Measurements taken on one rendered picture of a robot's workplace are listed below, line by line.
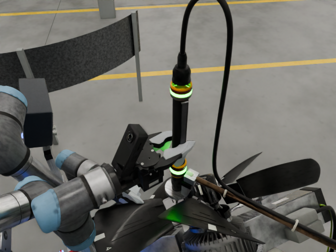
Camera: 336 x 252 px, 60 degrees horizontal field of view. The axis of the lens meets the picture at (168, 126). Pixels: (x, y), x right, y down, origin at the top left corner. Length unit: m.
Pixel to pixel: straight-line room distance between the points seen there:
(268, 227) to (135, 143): 0.61
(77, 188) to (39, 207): 0.07
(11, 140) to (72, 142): 2.04
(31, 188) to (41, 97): 0.65
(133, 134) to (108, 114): 2.49
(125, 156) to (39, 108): 0.73
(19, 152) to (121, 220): 0.35
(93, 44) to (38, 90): 1.19
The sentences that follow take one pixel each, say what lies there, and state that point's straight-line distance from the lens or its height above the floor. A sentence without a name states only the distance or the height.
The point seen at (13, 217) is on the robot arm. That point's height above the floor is 1.44.
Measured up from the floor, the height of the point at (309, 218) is 1.16.
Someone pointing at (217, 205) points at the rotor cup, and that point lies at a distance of 0.95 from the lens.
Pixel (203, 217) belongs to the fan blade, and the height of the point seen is 1.40.
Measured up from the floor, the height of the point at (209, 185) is 1.39.
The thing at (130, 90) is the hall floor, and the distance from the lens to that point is 3.33.
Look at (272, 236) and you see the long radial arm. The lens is 1.06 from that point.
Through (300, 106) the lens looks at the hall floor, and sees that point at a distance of 3.39.
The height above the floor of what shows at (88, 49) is 0.82.
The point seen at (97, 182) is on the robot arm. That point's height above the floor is 1.52.
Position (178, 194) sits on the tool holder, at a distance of 0.82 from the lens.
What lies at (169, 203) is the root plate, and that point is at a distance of 0.94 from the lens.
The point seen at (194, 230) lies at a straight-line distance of 0.95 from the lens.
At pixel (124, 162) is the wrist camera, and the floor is 1.53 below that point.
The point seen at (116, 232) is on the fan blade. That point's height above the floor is 1.18.
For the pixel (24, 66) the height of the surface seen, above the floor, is 0.84.
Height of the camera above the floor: 2.00
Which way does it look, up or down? 44 degrees down
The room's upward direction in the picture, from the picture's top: straight up
